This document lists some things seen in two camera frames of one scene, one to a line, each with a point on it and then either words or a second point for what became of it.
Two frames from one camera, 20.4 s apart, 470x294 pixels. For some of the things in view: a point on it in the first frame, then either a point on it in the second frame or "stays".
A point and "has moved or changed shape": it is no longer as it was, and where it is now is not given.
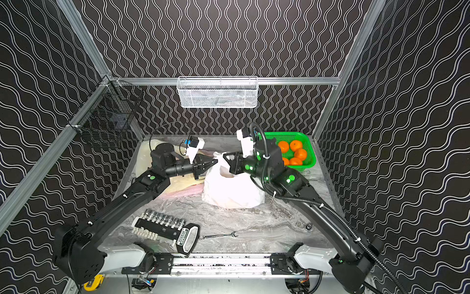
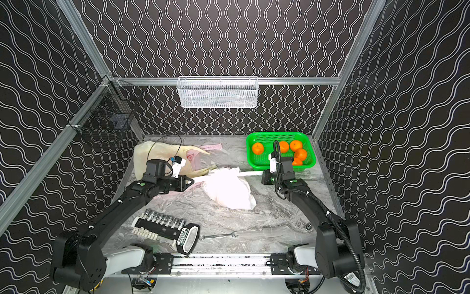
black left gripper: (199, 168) to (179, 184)
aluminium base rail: (237, 265) stays
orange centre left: (284, 146) stays
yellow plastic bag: (143, 160) stays
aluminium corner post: (370, 20) stays
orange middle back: (295, 144) stays
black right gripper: (237, 163) to (267, 180)
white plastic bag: (223, 188) has moved or changed shape
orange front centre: (295, 161) stays
